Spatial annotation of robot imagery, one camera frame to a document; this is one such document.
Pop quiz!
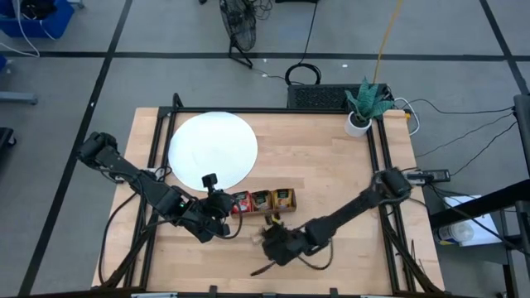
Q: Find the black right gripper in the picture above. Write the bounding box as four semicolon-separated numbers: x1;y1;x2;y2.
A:
259;220;311;267

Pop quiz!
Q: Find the wooden three-compartment tray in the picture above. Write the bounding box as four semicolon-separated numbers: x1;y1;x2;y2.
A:
229;188;298;218

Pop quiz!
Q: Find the red strawberry tea sachet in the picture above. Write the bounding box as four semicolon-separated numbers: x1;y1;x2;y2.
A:
232;190;253;214

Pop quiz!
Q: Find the beige vanilla tea sachet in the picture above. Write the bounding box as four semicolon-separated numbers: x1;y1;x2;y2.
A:
252;190;272;211

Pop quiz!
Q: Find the white plant pot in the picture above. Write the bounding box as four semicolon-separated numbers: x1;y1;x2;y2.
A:
344;110;373;138

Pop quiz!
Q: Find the black computer tower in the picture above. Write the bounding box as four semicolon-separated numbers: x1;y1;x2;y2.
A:
287;84;393;111

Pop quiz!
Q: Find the green snake plant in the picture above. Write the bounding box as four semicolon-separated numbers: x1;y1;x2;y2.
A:
344;77;395;125

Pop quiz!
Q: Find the black floor fan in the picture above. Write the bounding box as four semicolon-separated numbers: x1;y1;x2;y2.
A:
218;0;258;70

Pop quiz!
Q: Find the clear plastic bottle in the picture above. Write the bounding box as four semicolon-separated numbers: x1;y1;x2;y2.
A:
434;221;475;245

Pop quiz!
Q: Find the white paper sheet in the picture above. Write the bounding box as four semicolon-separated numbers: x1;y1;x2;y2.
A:
442;194;503;248

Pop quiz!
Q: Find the blue plastic bin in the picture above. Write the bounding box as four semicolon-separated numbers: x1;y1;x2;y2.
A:
0;0;75;40

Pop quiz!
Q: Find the black cable bundle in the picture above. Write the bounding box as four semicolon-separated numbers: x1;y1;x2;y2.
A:
97;192;161;290
378;198;442;296

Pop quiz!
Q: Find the black coiled floor cable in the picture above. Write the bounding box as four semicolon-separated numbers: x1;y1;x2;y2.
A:
283;0;323;87

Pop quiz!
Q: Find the white looped cable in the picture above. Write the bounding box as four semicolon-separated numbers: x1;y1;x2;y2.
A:
393;97;422;137

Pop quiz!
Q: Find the black side table frame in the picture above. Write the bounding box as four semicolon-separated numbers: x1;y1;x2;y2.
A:
428;94;530;298

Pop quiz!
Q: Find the black thin floor cable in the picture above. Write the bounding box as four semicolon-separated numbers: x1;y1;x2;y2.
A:
415;112;516;160
403;98;516;116

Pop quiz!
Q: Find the yellow hanging cable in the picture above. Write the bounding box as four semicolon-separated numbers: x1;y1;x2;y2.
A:
372;0;402;86

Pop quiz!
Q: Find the white thin cable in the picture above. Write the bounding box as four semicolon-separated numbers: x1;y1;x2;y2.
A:
0;0;58;59

